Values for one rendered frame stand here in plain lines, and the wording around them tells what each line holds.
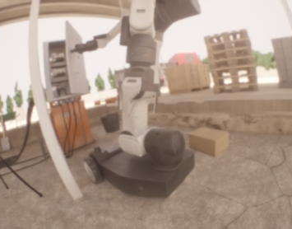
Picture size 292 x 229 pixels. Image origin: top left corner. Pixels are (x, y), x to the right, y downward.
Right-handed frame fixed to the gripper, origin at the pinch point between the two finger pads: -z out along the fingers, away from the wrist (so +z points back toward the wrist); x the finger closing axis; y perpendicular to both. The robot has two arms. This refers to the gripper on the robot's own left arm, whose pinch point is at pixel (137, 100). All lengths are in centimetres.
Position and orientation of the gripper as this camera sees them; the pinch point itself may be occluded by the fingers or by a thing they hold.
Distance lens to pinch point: 40.6
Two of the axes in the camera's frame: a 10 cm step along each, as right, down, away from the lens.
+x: -9.9, -0.9, 0.9
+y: -1.1, 2.2, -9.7
